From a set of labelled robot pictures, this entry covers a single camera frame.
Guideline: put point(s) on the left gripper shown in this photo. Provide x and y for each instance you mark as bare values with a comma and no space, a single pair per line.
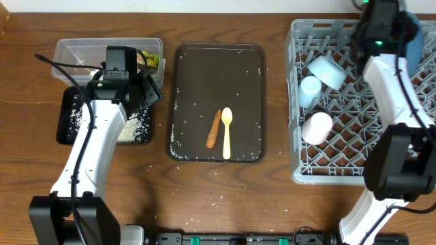
154,93

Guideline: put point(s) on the yellow snack wrapper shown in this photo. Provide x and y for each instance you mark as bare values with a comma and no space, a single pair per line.
148,59

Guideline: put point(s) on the white rice pile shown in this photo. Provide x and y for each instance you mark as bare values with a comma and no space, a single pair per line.
136,131

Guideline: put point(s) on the white tissue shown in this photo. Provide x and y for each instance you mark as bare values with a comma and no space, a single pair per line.
92,73

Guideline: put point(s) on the orange carrot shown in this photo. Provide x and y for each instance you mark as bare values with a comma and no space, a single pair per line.
213,133

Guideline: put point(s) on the yellow plastic spoon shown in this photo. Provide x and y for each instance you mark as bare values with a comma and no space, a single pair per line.
226,118

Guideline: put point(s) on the light blue cup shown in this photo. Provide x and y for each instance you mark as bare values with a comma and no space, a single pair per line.
309,89

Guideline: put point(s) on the pink cup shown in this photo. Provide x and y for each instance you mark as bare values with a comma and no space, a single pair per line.
316,129

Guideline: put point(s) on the light blue bowl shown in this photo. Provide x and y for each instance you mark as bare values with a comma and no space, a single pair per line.
328,72

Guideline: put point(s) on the dark blue plate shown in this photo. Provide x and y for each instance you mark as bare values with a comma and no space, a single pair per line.
414,47

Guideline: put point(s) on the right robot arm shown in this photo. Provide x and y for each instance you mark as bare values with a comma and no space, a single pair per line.
386,43

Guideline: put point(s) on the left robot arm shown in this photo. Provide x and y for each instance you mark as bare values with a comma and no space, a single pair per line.
75,211

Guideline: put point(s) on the grey dishwasher rack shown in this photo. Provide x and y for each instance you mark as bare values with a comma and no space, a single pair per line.
356,126

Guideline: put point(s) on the black rectangular tray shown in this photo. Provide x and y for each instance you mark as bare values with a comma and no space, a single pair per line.
71,95

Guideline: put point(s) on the dark brown serving tray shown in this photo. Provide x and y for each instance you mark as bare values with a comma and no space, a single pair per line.
209,77

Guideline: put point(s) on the clear plastic bin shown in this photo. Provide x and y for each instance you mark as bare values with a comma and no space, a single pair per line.
86,54

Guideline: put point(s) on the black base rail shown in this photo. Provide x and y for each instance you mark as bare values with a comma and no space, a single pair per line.
238,239

